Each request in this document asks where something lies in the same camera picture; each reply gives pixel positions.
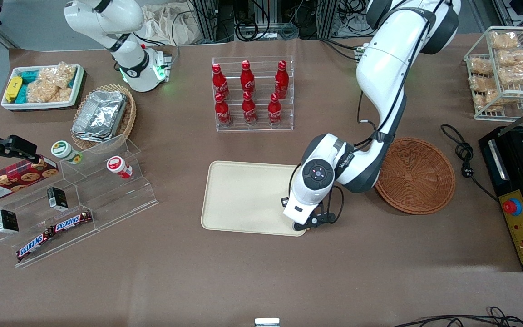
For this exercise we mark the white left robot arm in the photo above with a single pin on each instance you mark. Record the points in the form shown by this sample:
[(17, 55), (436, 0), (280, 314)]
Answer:
[(391, 68)]

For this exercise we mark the teal snack pack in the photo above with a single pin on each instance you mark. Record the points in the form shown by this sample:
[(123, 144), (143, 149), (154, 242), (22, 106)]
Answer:
[(22, 94), (29, 75)]

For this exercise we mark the red tartan cookie box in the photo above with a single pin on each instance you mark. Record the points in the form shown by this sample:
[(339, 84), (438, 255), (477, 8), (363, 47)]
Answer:
[(12, 180)]

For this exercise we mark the small silver metal piece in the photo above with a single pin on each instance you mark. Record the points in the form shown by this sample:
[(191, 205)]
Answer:
[(267, 323)]

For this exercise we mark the round brown wicker basket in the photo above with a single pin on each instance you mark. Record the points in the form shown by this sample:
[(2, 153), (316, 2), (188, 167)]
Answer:
[(418, 177)]

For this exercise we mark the small black box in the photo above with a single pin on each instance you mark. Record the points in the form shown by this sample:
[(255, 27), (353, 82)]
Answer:
[(57, 198), (7, 221)]

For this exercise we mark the clear bag of rice crackers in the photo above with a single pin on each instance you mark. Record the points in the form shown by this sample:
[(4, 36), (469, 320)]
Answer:
[(51, 84)]

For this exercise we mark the red cola bottle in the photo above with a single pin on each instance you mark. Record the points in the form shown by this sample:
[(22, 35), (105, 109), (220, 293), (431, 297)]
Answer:
[(281, 79), (219, 81), (249, 111), (223, 113), (247, 77), (274, 111)]

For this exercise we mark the Snickers bar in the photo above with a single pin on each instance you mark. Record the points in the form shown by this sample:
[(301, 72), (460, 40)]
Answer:
[(34, 245), (71, 221)]

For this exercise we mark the green lid yoghurt cup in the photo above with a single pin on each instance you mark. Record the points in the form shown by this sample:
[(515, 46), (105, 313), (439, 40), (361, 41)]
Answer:
[(64, 151)]

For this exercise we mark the clear acrylic stepped stand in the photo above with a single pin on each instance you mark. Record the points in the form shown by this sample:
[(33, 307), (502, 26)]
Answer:
[(107, 200)]

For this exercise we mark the oval light wicker basket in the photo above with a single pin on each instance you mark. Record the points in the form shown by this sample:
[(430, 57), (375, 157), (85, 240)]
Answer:
[(130, 113)]

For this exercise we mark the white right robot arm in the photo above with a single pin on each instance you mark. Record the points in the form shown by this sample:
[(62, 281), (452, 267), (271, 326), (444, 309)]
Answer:
[(107, 18)]

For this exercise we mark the yellow snack pack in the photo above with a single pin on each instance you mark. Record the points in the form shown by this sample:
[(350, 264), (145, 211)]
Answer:
[(13, 89)]

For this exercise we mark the rice cracker package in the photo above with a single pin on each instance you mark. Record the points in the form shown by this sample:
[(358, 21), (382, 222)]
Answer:
[(504, 40), (515, 57), (481, 82), (518, 74), (486, 100), (480, 66)]

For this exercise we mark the clear acrylic bottle rack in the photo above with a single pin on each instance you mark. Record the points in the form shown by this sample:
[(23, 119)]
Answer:
[(254, 128)]

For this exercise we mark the crumpled white plastic bags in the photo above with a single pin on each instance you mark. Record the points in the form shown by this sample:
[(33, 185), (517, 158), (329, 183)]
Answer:
[(166, 22)]

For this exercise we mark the red lid yoghurt cup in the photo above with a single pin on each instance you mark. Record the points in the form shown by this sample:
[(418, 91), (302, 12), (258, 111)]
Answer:
[(117, 165)]

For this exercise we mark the cream plastic tray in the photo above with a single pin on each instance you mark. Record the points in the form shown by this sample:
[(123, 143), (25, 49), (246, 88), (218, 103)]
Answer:
[(243, 200)]

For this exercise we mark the stack of foil trays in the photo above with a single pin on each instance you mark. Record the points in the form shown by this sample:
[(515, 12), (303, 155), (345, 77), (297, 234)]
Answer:
[(100, 116)]

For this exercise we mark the white rectangular snack bin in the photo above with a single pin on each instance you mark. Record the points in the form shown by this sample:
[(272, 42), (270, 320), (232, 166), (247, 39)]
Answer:
[(43, 105)]

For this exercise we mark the black sealing machine yellow panel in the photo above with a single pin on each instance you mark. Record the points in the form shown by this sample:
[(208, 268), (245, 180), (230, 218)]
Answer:
[(515, 181)]

